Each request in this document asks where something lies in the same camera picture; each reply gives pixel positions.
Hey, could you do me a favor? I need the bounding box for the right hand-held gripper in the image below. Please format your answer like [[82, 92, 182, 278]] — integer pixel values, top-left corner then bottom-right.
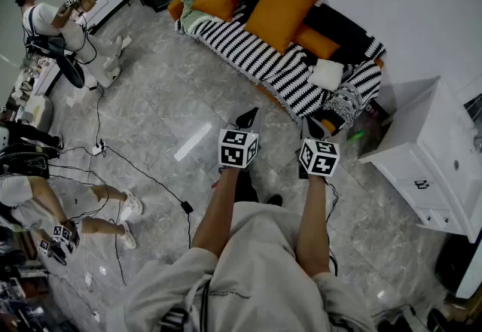
[[298, 115, 341, 178]]

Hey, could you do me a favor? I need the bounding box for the small white pillow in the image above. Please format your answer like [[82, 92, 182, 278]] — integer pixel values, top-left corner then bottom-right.
[[308, 58, 346, 93]]

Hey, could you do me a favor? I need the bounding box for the white drawer cabinet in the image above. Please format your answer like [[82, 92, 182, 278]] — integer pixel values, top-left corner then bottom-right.
[[357, 78, 482, 245]]

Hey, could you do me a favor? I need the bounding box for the pale green blanket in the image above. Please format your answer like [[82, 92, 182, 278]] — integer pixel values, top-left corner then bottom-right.
[[179, 0, 212, 33]]

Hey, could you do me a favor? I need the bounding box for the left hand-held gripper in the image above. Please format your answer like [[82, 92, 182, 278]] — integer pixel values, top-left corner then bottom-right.
[[218, 107, 262, 170]]

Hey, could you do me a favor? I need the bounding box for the person's left forearm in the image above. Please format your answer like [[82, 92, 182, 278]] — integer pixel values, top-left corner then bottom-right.
[[191, 166, 243, 260]]

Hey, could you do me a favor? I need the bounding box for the black floor cable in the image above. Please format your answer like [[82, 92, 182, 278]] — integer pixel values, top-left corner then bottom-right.
[[48, 84, 194, 287]]

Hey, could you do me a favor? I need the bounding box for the person's black shoe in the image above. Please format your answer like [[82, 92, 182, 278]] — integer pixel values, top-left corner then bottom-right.
[[233, 168, 283, 207]]

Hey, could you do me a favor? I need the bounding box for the orange sofa seat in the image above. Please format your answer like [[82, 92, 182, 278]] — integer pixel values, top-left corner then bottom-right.
[[167, 0, 387, 136]]

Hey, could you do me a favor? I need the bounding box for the person's grey shirt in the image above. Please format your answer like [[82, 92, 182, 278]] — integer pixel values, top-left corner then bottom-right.
[[106, 201, 377, 332]]

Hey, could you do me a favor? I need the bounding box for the person's right forearm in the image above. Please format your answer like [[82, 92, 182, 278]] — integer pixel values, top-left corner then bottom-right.
[[295, 174, 333, 279]]

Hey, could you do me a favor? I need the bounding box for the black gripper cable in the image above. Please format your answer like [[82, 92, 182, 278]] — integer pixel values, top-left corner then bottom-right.
[[322, 178, 340, 277]]

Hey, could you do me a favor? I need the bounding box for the black white patterned cushion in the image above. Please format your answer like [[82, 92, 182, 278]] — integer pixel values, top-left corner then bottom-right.
[[322, 83, 363, 129]]

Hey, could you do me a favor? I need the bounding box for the black white striped blanket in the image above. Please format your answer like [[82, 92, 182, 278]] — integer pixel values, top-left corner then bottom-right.
[[175, 2, 387, 128]]

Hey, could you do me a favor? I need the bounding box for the orange bolster pillow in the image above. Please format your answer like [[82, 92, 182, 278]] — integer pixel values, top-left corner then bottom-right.
[[293, 23, 340, 60]]

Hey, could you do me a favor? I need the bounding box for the black bag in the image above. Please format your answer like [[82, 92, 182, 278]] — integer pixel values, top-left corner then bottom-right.
[[435, 239, 476, 296]]

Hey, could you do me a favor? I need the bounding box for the black sofa throw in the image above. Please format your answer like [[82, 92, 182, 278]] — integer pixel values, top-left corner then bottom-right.
[[237, 0, 377, 65]]

